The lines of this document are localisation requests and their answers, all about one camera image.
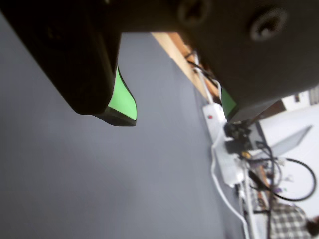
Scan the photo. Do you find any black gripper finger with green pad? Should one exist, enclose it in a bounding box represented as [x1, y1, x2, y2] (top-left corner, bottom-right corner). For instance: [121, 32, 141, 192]
[0, 0, 138, 127]
[179, 0, 319, 124]

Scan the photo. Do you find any black plug adapter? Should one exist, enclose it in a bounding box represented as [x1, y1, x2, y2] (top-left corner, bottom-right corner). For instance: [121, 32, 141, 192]
[223, 123, 251, 154]

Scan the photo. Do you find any silver laptop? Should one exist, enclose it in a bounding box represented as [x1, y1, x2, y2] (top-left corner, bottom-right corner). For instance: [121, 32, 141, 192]
[254, 125, 314, 160]

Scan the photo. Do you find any white power strip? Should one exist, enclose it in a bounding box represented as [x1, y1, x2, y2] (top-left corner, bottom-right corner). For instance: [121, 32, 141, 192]
[202, 103, 245, 188]

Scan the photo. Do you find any dark grey textured mat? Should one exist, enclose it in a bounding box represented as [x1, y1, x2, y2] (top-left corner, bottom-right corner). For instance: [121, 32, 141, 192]
[0, 12, 247, 239]

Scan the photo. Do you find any person in plaid shirt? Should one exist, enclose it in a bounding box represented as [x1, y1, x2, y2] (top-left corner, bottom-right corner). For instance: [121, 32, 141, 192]
[270, 203, 313, 239]

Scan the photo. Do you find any thin white cable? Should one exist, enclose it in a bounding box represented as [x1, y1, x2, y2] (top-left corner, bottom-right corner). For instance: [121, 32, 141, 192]
[210, 80, 251, 239]

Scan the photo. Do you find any thick black looped cable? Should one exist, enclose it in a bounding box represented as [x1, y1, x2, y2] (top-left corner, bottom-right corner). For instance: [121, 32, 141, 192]
[256, 141, 316, 202]

